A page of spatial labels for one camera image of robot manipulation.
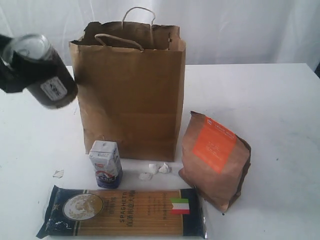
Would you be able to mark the brown pouch orange label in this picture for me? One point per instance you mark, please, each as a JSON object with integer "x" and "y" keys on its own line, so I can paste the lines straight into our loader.
{"x": 215, "y": 161}

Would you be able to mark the small blue white milk carton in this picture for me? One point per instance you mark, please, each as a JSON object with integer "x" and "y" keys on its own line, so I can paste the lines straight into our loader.
{"x": 106, "y": 161}

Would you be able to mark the spaghetti package dark blue ends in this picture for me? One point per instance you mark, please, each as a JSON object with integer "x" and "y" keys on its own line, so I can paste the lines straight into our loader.
{"x": 111, "y": 212}

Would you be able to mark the dark tea can silver lid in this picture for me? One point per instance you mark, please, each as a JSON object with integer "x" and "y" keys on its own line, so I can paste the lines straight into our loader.
{"x": 51, "y": 83}

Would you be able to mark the small clear plastic scrap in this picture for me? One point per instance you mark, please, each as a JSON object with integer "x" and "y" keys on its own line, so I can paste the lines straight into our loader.
{"x": 58, "y": 174}

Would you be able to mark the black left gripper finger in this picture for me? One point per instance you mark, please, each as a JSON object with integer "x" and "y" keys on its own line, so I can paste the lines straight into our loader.
{"x": 14, "y": 80}
{"x": 5, "y": 47}

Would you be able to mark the brown paper shopping bag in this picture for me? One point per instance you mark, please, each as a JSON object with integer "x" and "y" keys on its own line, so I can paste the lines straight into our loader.
{"x": 130, "y": 78}

